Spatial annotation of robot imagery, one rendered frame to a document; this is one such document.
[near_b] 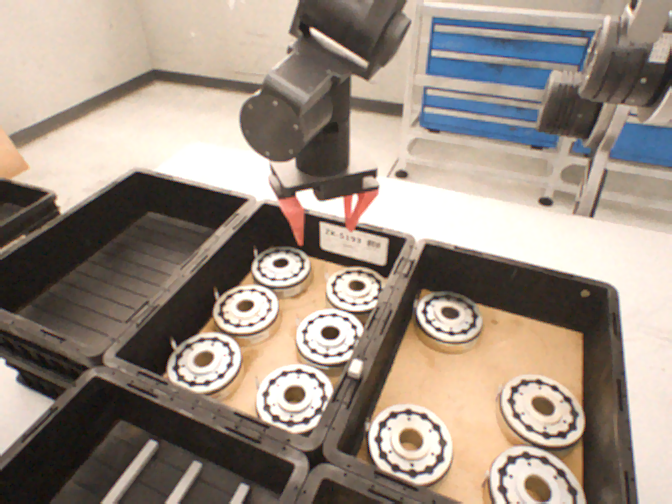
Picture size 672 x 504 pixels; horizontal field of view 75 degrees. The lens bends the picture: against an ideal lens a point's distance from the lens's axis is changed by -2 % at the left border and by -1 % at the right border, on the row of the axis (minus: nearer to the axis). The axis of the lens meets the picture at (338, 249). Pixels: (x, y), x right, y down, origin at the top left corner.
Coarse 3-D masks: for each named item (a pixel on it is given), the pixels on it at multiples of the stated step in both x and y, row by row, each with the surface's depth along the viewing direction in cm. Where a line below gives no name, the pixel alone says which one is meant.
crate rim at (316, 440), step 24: (312, 216) 78; (336, 216) 78; (408, 240) 72; (384, 288) 64; (360, 336) 57; (120, 360) 54; (360, 360) 54; (168, 384) 52; (336, 384) 52; (216, 408) 49; (336, 408) 49; (264, 432) 47; (288, 432) 47; (312, 432) 47; (312, 456) 47
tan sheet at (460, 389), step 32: (512, 320) 72; (416, 352) 67; (480, 352) 67; (512, 352) 67; (544, 352) 67; (576, 352) 67; (416, 384) 63; (448, 384) 63; (480, 384) 63; (576, 384) 63; (448, 416) 59; (480, 416) 59; (416, 448) 56; (480, 448) 56; (576, 448) 56; (448, 480) 53; (480, 480) 53
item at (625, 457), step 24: (432, 240) 72; (408, 264) 68; (504, 264) 68; (528, 264) 68; (600, 288) 64; (384, 312) 60; (384, 336) 57; (624, 360) 54; (360, 384) 52; (624, 384) 52; (624, 408) 49; (336, 432) 47; (624, 432) 47; (336, 456) 45; (624, 456) 45; (384, 480) 43; (408, 480) 43; (624, 480) 43
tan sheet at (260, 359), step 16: (320, 272) 81; (320, 288) 78; (288, 304) 75; (304, 304) 75; (320, 304) 75; (288, 320) 72; (272, 336) 70; (288, 336) 70; (256, 352) 67; (272, 352) 67; (288, 352) 67; (256, 368) 65; (272, 368) 65; (240, 384) 63; (224, 400) 61; (240, 400) 61; (256, 416) 59
